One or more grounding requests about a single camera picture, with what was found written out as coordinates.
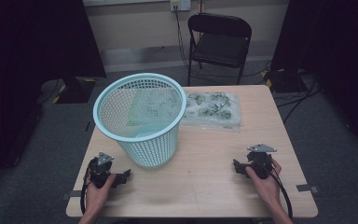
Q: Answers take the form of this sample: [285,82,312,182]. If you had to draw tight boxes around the black floor cables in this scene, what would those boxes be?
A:
[274,78,324,124]

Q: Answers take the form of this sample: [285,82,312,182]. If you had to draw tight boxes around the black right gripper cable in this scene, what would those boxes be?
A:
[268,171,294,220]

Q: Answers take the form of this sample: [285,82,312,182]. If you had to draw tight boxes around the black floor box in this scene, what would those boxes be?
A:
[265,68,310,94]

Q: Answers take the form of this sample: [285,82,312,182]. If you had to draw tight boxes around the person's right hand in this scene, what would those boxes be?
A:
[245,159,282,208]

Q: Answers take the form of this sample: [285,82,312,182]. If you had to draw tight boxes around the light blue mesh wastebasket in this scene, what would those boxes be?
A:
[92,72,188,170]

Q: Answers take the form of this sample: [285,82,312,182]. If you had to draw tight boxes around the white wall socket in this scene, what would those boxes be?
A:
[170,0,192,12]

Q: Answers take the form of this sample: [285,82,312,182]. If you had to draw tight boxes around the green butterfly-print plastic bag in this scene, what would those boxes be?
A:
[127,88,242,133]

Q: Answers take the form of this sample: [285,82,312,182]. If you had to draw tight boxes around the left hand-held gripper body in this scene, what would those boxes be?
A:
[87,151,119,189]

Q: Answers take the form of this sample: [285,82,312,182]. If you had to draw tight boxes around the person's left hand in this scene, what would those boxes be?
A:
[85,173,117,216]

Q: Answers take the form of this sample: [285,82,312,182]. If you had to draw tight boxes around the black folding chair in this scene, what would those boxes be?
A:
[186,12,253,87]

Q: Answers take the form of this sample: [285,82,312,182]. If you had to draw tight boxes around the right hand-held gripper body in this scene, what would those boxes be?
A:
[245,143,278,180]

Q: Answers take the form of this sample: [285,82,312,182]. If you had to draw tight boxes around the dark curtain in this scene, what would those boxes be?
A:
[271,0,358,150]
[0,0,107,190]

